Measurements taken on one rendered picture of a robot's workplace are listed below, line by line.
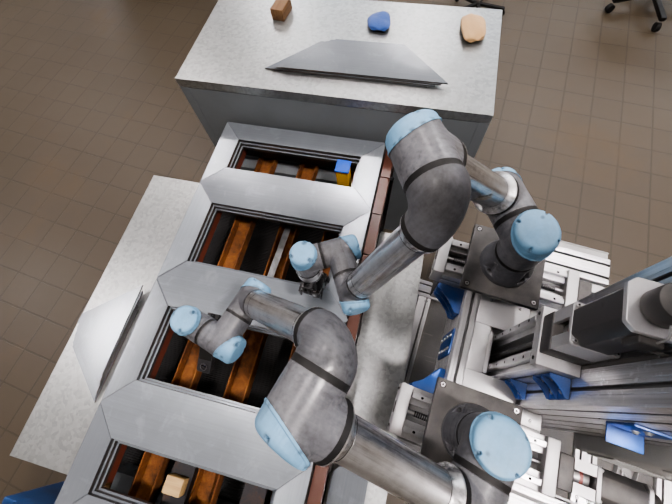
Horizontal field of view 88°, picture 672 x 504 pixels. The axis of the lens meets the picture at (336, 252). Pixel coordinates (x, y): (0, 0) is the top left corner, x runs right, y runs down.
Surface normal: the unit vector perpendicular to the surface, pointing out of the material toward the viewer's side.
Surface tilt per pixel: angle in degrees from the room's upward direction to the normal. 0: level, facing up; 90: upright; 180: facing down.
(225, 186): 0
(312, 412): 25
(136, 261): 0
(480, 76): 0
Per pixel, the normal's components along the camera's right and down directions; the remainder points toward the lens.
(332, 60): -0.07, -0.40
